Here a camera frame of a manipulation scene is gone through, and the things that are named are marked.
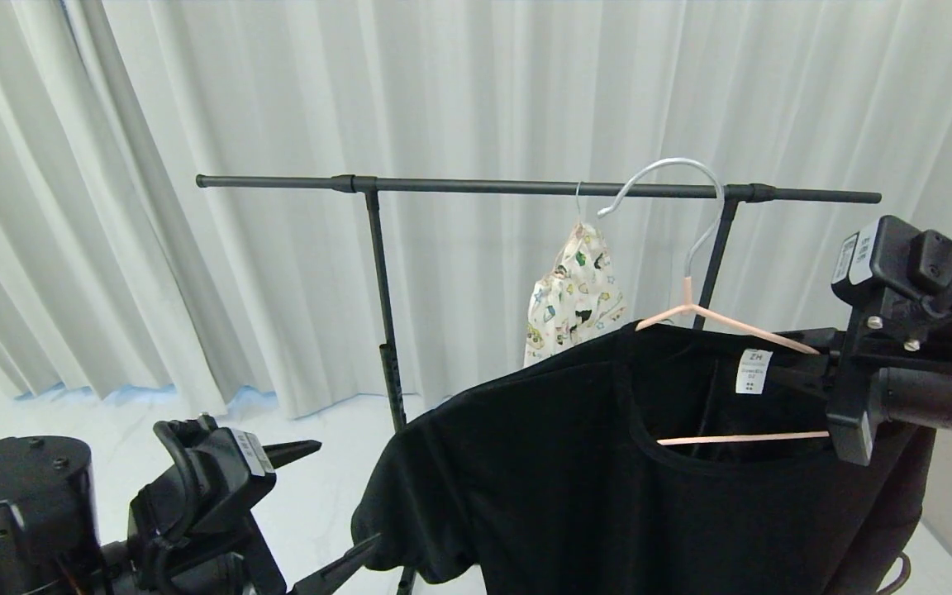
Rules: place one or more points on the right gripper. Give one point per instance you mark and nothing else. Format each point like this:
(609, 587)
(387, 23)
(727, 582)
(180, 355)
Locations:
(922, 405)

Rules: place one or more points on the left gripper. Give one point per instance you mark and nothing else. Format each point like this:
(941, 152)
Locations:
(220, 578)

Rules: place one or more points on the pink clothes hanger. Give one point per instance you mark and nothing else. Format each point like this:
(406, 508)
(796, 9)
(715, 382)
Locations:
(740, 329)
(578, 207)

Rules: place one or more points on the black t-shirt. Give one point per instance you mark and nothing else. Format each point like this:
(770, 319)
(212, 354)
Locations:
(567, 479)

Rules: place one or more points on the cream printed garment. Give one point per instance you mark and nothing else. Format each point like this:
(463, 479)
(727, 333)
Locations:
(575, 297)

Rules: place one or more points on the black clothes rack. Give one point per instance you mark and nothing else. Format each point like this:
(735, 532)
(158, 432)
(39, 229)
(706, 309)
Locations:
(484, 187)

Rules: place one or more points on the white curtain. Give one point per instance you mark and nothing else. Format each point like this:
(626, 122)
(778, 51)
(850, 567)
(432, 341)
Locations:
(278, 83)

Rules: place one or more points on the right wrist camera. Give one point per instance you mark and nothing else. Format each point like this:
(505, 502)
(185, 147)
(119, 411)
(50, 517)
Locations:
(897, 264)

